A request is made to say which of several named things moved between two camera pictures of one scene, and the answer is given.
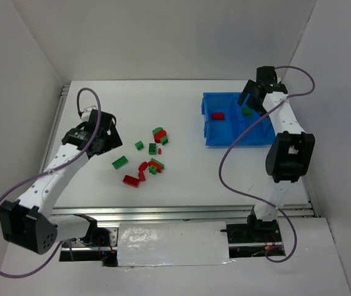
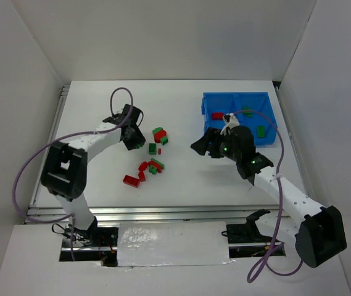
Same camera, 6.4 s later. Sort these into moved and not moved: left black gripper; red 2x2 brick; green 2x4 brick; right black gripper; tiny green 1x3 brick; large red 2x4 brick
Moved: left black gripper; right black gripper
Not moved: green 2x4 brick; tiny green 1x3 brick; red 2x2 brick; large red 2x4 brick
